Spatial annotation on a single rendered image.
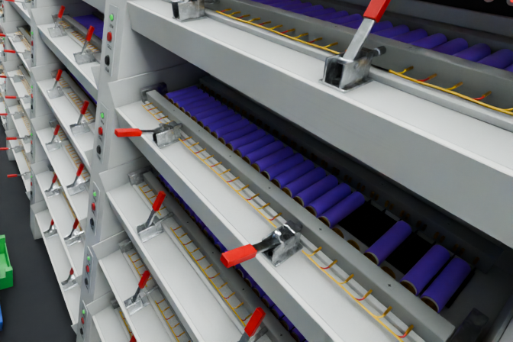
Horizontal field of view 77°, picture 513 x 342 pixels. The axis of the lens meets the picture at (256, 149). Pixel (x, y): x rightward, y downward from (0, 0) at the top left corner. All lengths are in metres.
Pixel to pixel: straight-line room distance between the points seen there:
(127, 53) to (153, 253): 0.35
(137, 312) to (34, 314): 0.72
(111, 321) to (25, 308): 0.54
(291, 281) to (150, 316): 0.45
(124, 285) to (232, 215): 0.45
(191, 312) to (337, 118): 0.37
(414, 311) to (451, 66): 0.20
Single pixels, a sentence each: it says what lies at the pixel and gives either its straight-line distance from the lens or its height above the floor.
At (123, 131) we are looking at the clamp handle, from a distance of 0.49.
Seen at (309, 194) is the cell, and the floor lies 0.94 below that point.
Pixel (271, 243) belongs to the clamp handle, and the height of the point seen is 0.91.
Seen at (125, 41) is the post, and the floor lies 1.01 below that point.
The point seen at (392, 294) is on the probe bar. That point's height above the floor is 0.93.
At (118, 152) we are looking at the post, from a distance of 0.70.
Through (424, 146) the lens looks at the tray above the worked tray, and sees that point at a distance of 0.24.
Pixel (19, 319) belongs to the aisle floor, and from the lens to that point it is 1.44.
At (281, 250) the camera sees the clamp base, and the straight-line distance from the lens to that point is 0.34.
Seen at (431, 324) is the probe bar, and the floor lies 0.93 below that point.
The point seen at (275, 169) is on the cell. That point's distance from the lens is 0.43.
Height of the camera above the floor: 1.11
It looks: 22 degrees down
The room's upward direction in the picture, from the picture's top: 17 degrees clockwise
